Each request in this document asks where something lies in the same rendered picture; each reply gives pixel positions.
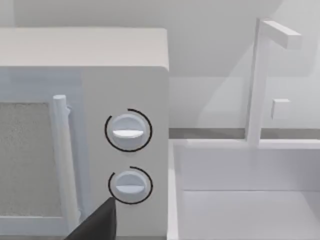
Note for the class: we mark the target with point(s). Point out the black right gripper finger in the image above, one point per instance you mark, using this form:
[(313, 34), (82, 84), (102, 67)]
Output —
[(100, 221)]

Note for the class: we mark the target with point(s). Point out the white microwave knob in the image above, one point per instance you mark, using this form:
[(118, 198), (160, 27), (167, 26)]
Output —
[(127, 130), (130, 185)]

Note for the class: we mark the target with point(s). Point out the microwave door with window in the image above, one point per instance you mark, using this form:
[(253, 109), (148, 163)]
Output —
[(30, 150)]

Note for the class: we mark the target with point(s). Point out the white sink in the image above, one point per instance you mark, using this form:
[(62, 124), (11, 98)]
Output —
[(240, 195)]

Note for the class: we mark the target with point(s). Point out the pale microwave oven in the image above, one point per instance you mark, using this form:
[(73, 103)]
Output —
[(140, 82)]

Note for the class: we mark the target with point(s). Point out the tall white tap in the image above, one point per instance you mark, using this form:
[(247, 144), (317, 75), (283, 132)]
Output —
[(257, 87)]

